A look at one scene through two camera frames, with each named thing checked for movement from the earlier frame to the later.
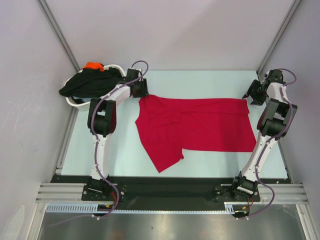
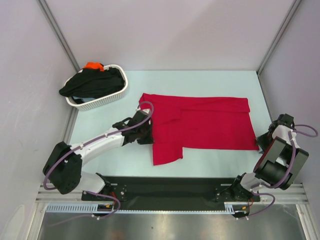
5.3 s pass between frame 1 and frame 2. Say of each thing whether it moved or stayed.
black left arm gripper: moved
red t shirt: stayed
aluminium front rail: stayed
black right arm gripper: moved
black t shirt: stayed
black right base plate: stayed
